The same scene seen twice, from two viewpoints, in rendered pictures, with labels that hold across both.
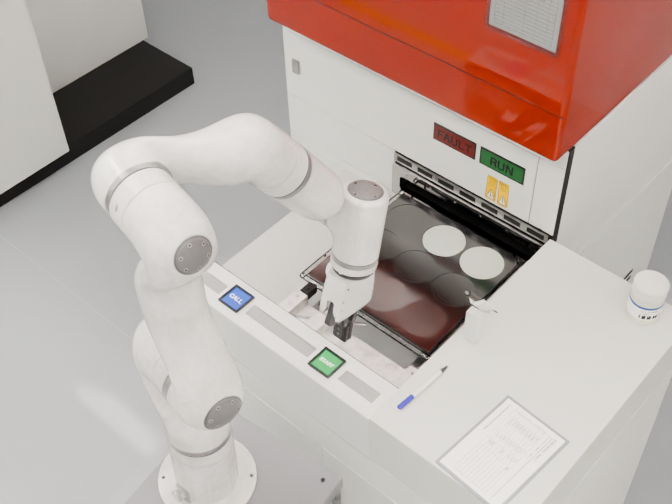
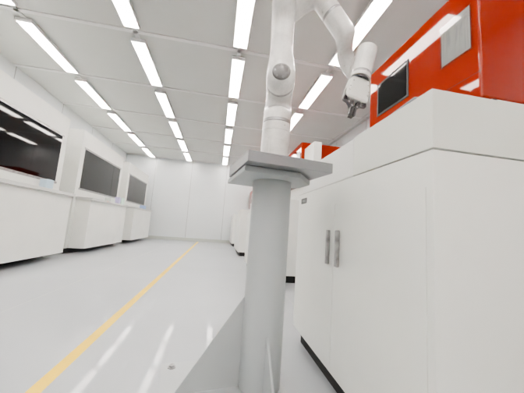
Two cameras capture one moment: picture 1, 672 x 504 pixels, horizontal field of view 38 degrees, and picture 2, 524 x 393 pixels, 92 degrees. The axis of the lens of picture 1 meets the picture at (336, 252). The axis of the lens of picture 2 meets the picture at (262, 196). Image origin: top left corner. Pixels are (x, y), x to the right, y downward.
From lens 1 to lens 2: 197 cm
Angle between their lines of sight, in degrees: 63
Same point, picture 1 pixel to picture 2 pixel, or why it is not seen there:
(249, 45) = not seen: hidden behind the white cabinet
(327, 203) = (345, 21)
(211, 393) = (279, 60)
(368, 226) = (365, 49)
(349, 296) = (354, 83)
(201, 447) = (271, 112)
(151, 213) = not seen: outside the picture
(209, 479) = (270, 139)
